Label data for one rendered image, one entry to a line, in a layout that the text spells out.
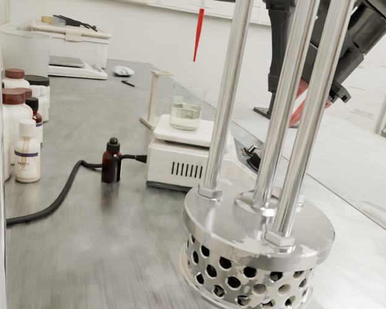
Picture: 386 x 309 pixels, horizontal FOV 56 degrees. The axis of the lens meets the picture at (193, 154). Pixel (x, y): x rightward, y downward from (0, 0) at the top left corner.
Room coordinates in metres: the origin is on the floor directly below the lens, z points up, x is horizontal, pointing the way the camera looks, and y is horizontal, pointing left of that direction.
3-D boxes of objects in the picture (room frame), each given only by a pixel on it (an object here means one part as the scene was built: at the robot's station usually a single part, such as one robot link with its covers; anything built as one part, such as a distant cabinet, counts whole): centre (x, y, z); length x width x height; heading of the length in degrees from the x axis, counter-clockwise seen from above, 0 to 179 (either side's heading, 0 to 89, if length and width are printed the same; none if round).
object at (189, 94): (0.55, 0.02, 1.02); 0.06 x 0.05 x 0.08; 66
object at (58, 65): (1.33, 0.50, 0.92); 0.26 x 0.19 x 0.05; 116
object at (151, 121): (0.86, 0.09, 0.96); 0.08 x 0.08 x 0.13; 31
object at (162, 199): (0.45, 0.03, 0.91); 0.06 x 0.06 x 0.02
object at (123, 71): (1.45, 0.32, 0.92); 0.08 x 0.08 x 0.04; 26
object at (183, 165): (0.57, -0.02, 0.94); 0.22 x 0.13 x 0.08; 90
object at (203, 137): (0.57, 0.00, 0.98); 0.12 x 0.12 x 0.01; 0
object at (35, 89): (0.71, 0.33, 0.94); 0.03 x 0.03 x 0.08
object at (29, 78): (0.83, 0.39, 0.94); 0.07 x 0.07 x 0.07
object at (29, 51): (1.01, 0.50, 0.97); 0.18 x 0.13 x 0.15; 28
